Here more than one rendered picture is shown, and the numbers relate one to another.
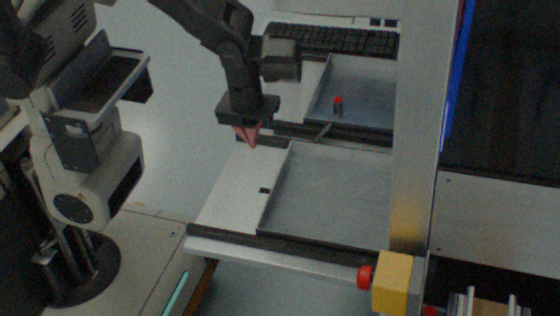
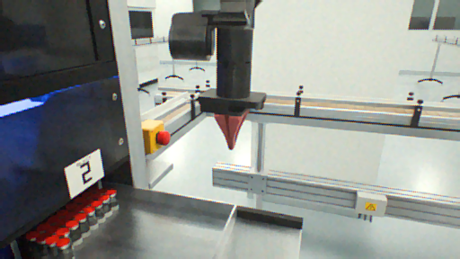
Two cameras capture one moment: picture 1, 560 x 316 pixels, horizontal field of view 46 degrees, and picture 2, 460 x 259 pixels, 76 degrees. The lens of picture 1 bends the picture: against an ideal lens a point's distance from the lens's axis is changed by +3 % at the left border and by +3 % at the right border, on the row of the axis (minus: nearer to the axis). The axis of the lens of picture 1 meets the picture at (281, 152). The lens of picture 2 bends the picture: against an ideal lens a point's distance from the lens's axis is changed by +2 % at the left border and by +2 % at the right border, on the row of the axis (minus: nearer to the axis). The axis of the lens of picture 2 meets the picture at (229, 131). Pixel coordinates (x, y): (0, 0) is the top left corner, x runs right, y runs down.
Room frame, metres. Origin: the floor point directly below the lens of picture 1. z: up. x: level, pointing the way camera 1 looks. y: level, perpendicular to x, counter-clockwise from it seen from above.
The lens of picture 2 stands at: (1.35, 0.02, 1.29)
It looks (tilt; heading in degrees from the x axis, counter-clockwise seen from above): 21 degrees down; 177
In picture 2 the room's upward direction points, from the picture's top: straight up
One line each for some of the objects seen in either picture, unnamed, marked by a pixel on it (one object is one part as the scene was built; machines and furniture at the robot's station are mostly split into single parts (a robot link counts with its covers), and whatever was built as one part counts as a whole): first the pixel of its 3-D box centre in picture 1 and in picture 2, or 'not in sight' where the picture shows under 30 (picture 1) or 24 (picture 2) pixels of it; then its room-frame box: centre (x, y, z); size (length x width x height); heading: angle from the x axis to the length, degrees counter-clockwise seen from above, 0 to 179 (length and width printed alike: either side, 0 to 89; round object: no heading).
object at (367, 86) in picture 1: (386, 97); not in sight; (1.20, -0.26, 0.90); 0.34 x 0.26 x 0.04; 69
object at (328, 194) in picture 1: (355, 200); (135, 235); (0.89, -0.14, 0.90); 0.34 x 0.26 x 0.04; 70
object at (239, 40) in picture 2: (244, 65); (230, 44); (0.88, 0.05, 1.25); 0.07 x 0.06 x 0.07; 78
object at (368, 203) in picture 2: not in sight; (369, 203); (0.26, 0.73, 0.50); 0.12 x 0.05 x 0.09; 69
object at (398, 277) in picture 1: (397, 284); (147, 136); (0.61, -0.16, 0.99); 0.08 x 0.07 x 0.07; 69
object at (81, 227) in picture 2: not in sight; (87, 221); (0.85, -0.24, 0.90); 0.18 x 0.02 x 0.05; 160
